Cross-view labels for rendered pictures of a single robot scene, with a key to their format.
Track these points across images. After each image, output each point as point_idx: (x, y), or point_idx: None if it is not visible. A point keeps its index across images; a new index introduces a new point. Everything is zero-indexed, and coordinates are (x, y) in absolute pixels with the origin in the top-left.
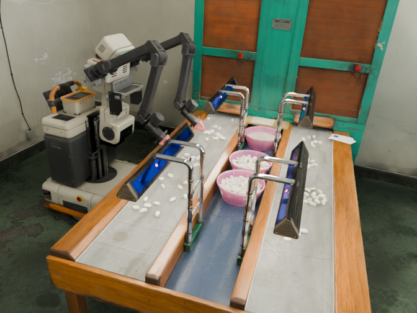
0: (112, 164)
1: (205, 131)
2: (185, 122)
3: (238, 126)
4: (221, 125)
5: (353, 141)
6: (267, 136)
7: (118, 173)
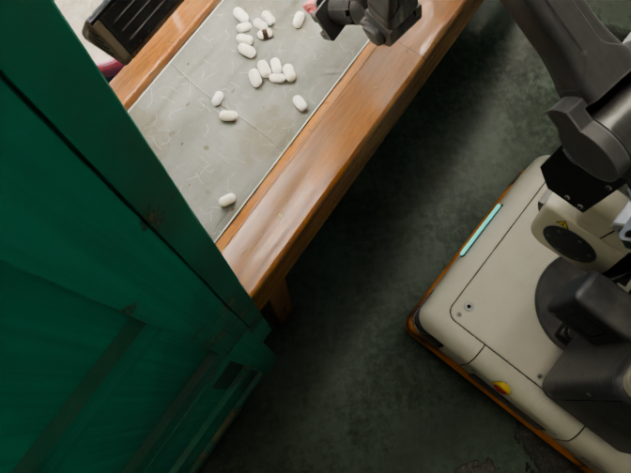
0: (552, 358)
1: (285, 65)
2: (338, 158)
3: (132, 114)
4: (193, 137)
5: None
6: (69, 22)
7: (530, 295)
